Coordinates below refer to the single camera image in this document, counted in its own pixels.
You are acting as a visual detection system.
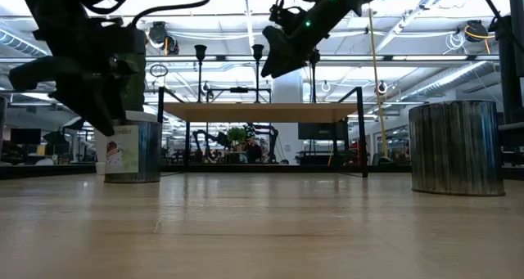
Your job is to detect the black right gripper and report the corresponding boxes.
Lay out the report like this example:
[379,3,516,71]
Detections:
[260,0,364,79]

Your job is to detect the black hanging ceiling cables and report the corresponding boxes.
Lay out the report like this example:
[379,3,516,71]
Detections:
[310,64,319,104]

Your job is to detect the black ceiling cable reel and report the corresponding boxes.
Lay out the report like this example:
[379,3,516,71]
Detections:
[146,21,180,56]
[463,20,497,43]

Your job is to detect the yellow hanging pole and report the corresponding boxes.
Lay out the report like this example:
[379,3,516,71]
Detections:
[367,7,391,160]

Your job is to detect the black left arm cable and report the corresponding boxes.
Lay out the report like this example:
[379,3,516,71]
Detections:
[130,0,212,27]

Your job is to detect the raised wooden shelf board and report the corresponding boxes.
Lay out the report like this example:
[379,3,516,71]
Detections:
[163,102,359,124]

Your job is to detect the black frame post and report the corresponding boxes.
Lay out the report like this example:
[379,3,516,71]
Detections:
[496,0,524,150]

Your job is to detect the green background potted plant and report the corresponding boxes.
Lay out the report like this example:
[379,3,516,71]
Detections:
[226,126,248,147]

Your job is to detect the grey metal container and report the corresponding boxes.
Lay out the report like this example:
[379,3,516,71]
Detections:
[0,96,9,153]

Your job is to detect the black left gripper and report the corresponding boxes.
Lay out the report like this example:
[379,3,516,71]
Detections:
[8,18,148,137]

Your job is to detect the ribbed metal cylinder container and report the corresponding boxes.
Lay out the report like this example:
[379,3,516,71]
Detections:
[408,100,506,198]

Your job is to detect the person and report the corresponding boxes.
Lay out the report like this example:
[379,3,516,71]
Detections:
[244,134,264,164]

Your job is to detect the labelled metal candle tin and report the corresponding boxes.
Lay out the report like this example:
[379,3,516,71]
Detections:
[103,120,163,185]

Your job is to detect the black hanging cable loop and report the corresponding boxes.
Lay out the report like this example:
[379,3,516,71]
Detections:
[148,63,169,79]

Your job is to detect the dark computer monitor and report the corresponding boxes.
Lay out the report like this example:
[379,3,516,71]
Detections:
[9,128,43,146]

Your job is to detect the wooden table with black frame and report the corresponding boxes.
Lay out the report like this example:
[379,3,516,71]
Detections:
[157,85,368,178]

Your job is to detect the large dark wall screen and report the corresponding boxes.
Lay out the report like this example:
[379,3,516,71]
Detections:
[297,122,350,142]

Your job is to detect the black table edge rail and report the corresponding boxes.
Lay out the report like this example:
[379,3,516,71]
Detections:
[0,163,524,181]

